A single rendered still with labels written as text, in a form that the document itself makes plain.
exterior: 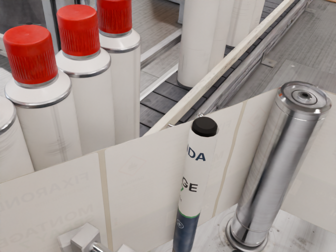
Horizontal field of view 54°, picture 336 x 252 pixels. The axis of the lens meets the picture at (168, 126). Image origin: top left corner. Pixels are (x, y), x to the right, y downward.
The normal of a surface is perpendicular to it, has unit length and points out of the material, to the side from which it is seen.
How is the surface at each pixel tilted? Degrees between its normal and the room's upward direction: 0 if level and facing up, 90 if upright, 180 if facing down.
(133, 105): 90
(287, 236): 0
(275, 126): 90
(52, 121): 90
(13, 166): 90
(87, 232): 0
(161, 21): 0
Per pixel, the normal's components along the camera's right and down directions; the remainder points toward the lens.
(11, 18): -0.07, 0.36
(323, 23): 0.07, -0.75
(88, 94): 0.29, 0.65
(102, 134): 0.63, 0.54
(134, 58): 0.81, 0.43
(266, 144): -0.91, 0.22
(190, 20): -0.68, 0.45
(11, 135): 0.93, 0.28
